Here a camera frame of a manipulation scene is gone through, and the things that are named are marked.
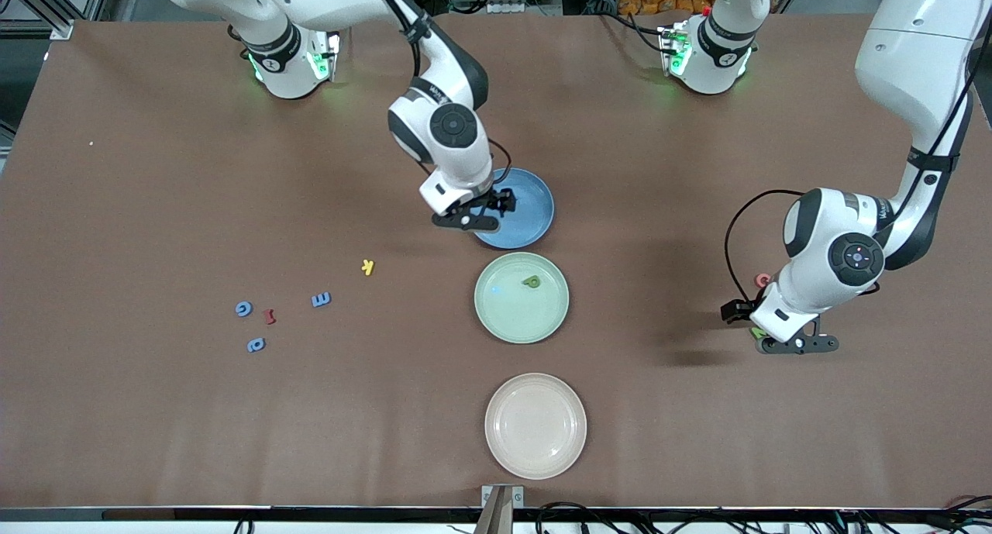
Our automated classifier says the blue round plate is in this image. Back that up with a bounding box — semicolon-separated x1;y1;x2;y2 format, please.
471;167;556;250

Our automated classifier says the green round plate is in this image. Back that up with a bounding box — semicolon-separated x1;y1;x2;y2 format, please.
474;252;570;344

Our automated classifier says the pink round plate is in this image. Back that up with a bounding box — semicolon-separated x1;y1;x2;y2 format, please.
484;373;587;481

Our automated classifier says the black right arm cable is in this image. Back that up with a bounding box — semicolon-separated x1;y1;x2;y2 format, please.
364;0;514;194

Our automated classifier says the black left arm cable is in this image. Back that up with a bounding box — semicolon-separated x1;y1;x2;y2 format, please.
725;69;977;306

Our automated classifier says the black arm base cable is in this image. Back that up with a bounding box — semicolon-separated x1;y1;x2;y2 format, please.
601;0;667;54

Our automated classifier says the black looped floor cable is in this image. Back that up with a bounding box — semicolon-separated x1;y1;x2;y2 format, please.
535;502;621;534

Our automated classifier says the red and black cable bundle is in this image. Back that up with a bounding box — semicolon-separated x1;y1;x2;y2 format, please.
942;494;992;531

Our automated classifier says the metal table edge bracket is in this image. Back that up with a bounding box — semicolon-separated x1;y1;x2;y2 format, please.
481;484;525;534

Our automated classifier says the aluminium frame profile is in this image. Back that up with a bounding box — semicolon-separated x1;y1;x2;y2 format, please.
0;0;105;40

